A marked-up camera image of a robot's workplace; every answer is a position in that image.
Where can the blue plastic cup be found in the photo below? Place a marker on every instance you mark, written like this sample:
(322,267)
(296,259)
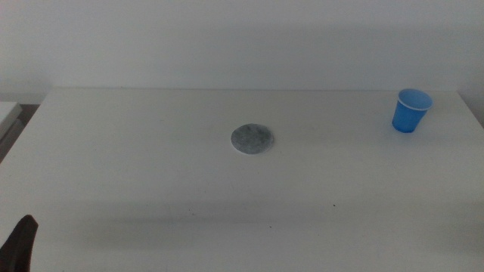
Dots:
(408,115)

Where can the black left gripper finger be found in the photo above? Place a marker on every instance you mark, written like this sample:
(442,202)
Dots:
(18,245)

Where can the white side table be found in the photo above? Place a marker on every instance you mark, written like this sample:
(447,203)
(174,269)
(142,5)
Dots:
(7,111)

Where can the round grey cup mat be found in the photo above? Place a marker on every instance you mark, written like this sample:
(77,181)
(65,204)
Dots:
(252,138)

